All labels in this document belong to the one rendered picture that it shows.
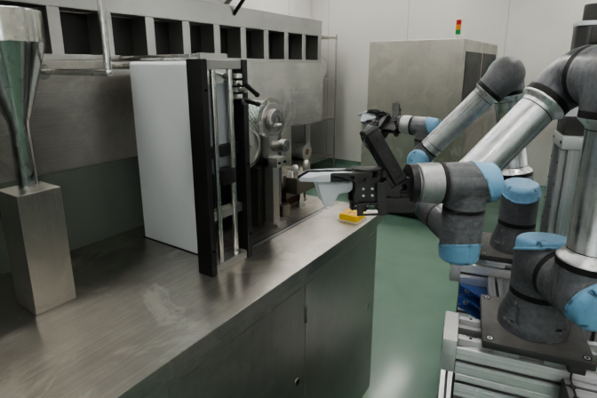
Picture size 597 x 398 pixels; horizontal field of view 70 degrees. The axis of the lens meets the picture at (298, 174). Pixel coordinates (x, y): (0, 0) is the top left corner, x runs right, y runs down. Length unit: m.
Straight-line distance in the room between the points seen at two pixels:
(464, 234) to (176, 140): 0.78
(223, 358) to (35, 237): 0.48
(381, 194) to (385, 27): 5.43
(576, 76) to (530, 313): 0.53
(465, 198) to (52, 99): 1.06
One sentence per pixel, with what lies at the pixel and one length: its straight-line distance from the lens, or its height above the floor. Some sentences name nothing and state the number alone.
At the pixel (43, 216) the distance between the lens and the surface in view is 1.06.
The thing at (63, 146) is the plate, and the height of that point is 1.21.
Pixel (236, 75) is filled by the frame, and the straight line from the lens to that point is 1.10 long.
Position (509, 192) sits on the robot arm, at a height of 1.02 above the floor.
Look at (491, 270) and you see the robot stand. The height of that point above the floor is 0.75.
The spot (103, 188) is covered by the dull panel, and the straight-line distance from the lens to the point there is 1.44.
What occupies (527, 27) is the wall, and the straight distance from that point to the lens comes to 5.69.
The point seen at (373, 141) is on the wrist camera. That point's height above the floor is 1.30.
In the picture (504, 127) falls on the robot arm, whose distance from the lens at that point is 0.98.
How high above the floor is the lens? 1.42
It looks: 14 degrees down
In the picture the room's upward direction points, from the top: straight up
